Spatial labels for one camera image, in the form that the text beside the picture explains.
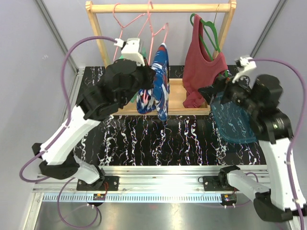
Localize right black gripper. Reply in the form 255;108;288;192
199;70;261;115

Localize blue red white trousers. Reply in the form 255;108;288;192
136;43;170;122

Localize pink wire hanger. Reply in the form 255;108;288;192
112;2;148;60
139;1;169;104

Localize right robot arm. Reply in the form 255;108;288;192
198;74;307;223

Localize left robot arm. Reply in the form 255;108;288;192
32;58;155;190

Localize green tie-dye trousers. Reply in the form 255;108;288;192
119;47;147;103

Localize green plastic hanger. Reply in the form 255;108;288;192
189;13;229;80

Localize maroon tank top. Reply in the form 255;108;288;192
182;14;227;108

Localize wooden clothes rack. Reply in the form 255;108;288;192
85;0;236;115

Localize teal transparent plastic basin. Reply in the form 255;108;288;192
210;93;257;144

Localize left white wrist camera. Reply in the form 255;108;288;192
114;38;145;66

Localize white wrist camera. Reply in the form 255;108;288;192
232;57;257;83
114;38;145;66

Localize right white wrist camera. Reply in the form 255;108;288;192
232;57;257;83

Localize aluminium mounting rail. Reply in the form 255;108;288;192
32;164;274;204

